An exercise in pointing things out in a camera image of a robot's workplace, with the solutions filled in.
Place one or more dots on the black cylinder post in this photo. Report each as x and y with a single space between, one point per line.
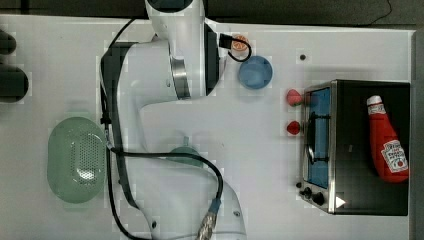
8 43
14 83

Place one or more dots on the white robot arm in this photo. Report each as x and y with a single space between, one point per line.
182 195

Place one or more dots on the red toy strawberry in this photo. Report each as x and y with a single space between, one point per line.
293 128
294 98

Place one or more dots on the blue bowl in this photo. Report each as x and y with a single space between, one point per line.
255 73

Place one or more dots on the red ketchup bottle plush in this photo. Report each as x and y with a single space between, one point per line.
388 155

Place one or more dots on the green perforated basket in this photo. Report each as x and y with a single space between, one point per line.
76 160

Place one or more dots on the green mug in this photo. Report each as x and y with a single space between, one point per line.
184 154

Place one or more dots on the orange slice toy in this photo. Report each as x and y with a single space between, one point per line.
239 43

